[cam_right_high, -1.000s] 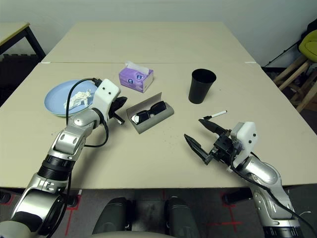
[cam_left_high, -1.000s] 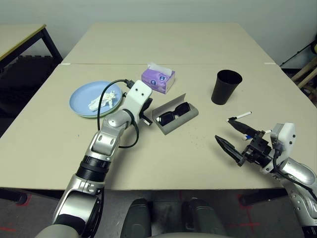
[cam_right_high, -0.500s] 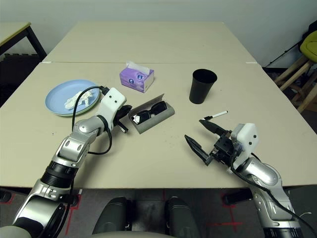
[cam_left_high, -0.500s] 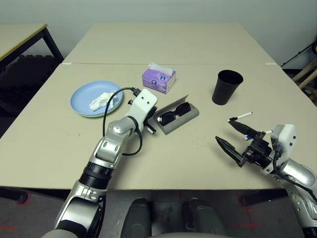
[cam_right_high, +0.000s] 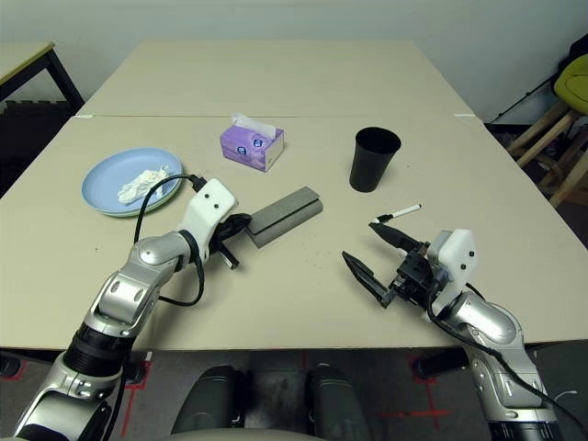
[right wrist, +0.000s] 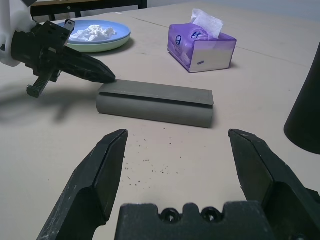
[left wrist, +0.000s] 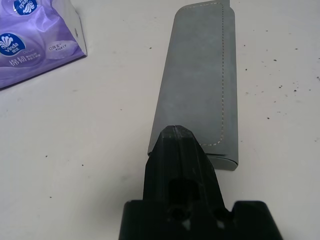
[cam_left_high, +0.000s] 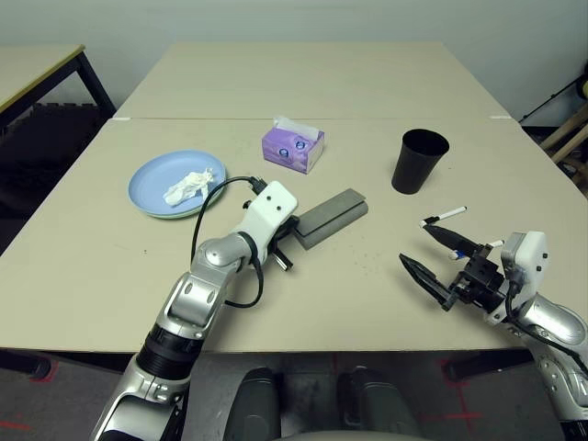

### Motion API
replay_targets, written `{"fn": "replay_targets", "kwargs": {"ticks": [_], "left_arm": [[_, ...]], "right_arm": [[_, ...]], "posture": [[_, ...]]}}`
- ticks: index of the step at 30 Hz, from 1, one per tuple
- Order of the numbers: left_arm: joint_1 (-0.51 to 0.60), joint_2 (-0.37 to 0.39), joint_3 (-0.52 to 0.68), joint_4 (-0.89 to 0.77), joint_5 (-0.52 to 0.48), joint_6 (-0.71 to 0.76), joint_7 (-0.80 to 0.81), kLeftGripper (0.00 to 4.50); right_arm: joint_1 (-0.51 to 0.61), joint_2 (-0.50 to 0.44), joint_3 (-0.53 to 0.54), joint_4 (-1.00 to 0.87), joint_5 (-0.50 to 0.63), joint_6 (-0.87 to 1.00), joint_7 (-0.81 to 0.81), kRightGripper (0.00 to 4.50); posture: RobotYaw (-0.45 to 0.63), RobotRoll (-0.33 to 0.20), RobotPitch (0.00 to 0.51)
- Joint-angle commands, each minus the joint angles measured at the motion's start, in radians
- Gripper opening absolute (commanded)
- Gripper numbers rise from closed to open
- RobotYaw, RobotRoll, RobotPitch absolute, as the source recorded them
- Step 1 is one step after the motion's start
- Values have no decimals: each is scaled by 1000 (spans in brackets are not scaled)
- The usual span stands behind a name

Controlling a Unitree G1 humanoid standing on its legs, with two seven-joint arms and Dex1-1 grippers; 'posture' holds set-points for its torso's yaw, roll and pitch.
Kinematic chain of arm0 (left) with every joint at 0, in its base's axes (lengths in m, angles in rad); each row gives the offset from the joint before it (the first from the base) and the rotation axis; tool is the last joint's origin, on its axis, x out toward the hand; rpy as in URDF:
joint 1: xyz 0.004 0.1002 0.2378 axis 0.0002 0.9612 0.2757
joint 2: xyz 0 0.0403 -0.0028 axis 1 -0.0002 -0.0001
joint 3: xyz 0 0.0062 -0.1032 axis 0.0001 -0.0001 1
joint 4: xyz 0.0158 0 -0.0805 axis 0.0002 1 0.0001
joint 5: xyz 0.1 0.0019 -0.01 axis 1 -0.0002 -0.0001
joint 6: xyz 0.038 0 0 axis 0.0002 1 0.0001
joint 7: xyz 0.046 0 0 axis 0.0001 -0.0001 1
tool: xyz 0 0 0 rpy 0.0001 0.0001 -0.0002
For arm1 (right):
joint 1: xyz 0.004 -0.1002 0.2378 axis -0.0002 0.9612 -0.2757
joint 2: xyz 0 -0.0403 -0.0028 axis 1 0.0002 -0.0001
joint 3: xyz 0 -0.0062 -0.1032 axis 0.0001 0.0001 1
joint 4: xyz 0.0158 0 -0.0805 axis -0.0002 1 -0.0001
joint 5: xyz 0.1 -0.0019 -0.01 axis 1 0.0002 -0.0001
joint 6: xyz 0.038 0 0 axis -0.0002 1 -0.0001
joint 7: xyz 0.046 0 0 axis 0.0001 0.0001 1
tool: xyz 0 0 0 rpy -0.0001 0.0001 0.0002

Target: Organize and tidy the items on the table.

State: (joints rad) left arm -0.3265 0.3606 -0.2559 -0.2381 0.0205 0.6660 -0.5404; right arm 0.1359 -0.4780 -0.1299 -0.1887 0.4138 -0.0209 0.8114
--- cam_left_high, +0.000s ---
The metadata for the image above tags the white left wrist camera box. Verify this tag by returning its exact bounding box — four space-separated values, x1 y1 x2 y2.
236 180 299 263

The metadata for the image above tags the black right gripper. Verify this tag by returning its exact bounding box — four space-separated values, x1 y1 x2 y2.
398 220 509 312

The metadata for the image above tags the white tissue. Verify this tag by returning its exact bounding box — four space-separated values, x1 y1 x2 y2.
163 167 215 207

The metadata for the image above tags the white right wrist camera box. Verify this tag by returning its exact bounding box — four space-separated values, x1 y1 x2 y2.
499 231 548 295

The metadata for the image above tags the grey robot left leg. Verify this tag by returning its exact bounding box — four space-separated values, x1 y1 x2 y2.
227 367 282 441

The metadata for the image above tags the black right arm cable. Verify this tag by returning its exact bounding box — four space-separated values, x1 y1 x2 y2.
503 279 588 364

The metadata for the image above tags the blue plastic plate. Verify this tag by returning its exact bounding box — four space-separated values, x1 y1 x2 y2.
128 150 228 217

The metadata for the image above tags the purple tissue box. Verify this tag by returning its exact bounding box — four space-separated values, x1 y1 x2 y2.
261 116 326 175

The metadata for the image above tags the beige side table black frame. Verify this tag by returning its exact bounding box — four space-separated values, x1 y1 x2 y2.
0 44 116 134

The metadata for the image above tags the white marker blue cap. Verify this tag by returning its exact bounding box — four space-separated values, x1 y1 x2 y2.
448 238 506 262

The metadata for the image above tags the grey robot right leg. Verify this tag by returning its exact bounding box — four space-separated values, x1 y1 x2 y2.
337 367 424 441

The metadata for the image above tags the black plastic cup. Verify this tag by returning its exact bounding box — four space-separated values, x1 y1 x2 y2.
390 129 450 196

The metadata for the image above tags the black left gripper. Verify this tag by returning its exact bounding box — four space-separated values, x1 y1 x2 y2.
270 215 304 273

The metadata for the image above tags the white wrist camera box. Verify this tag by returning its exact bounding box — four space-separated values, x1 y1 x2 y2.
236 180 299 263
499 231 548 295

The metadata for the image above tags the grey robot leg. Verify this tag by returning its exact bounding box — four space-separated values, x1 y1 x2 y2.
337 367 424 441
227 367 282 441

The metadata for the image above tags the green plastic plate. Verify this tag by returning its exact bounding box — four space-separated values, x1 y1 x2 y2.
141 183 229 221

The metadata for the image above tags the black stand pole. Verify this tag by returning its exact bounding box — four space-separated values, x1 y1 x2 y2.
518 77 588 125

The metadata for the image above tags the beige robot torso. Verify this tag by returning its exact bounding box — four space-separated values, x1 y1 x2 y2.
284 429 414 441

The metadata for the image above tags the grey glasses case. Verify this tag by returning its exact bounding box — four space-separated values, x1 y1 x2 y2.
293 187 370 252

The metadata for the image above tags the wooden stool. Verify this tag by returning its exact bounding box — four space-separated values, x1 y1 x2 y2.
539 107 588 185

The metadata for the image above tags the white marker black cap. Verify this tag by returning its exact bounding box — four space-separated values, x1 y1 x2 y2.
419 206 469 230

